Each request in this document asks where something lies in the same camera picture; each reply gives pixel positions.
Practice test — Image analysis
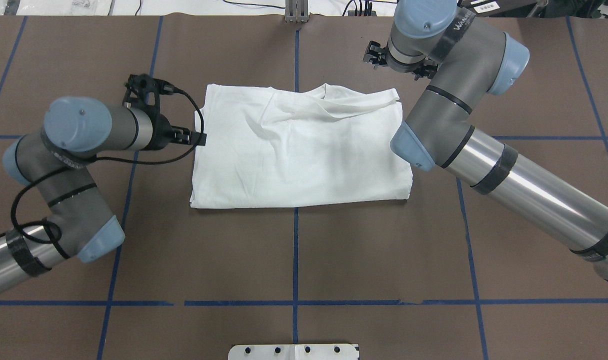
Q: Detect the white long-sleeve printed shirt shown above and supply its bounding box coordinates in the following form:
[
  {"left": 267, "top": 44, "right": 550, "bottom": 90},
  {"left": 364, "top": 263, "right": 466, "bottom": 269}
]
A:
[{"left": 190, "top": 84, "right": 413, "bottom": 209}]

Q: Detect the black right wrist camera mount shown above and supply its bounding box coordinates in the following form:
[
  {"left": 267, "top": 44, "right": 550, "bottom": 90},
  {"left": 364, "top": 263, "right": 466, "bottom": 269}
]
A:
[{"left": 412, "top": 58, "right": 439, "bottom": 81}]

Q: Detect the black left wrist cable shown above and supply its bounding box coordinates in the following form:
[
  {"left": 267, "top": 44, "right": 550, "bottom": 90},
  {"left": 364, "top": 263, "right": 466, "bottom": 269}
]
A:
[{"left": 11, "top": 86, "right": 205, "bottom": 261}]

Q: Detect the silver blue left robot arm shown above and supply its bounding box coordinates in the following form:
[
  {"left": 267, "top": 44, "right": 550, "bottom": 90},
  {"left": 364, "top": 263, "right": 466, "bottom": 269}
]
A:
[{"left": 0, "top": 96, "right": 207, "bottom": 295}]

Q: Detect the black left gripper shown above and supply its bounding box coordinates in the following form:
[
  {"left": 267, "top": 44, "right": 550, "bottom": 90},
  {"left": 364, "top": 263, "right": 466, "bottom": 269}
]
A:
[{"left": 154, "top": 114, "right": 207, "bottom": 151}]

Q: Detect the usb hub with orange ports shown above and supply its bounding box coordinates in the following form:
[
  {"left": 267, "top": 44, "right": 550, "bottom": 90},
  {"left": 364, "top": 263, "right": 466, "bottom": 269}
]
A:
[{"left": 342, "top": 0, "right": 376, "bottom": 18}]

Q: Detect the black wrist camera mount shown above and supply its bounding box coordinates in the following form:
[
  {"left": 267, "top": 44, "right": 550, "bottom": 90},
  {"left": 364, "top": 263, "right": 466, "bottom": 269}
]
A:
[
  {"left": 122, "top": 73, "right": 179, "bottom": 113},
  {"left": 412, "top": 58, "right": 439, "bottom": 81}
]

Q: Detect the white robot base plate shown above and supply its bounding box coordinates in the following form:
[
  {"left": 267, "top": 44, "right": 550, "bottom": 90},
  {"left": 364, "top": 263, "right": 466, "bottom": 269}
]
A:
[{"left": 227, "top": 343, "right": 360, "bottom": 360}]

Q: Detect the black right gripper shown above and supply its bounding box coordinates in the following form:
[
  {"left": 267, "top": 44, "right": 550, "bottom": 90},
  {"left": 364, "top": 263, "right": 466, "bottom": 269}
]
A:
[{"left": 362, "top": 41, "right": 389, "bottom": 67}]

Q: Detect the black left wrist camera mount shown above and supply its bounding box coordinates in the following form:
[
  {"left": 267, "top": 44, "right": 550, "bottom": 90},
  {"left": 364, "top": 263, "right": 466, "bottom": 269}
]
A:
[{"left": 122, "top": 73, "right": 179, "bottom": 113}]

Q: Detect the aluminium frame post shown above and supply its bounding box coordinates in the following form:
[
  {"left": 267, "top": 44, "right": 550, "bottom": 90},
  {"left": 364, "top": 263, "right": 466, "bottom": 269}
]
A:
[{"left": 285, "top": 0, "right": 310, "bottom": 24}]

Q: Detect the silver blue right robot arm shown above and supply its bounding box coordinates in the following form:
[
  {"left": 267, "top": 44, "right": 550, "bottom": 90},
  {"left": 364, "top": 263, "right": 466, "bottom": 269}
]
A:
[{"left": 363, "top": 0, "right": 608, "bottom": 283}]

